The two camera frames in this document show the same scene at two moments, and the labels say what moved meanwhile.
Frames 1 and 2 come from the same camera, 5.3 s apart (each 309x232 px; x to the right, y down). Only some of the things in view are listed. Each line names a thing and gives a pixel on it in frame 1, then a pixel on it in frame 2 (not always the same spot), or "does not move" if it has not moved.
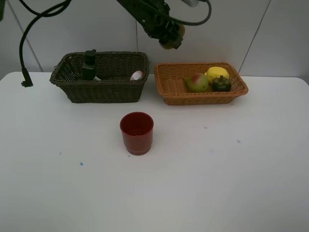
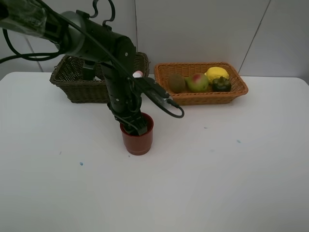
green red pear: x=196 y=83 does not move
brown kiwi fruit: x=179 y=32 → x=176 y=83
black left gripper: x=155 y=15 → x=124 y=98
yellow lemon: x=216 y=72 does not move
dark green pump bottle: x=89 y=66 does not move
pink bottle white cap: x=136 y=76 does not move
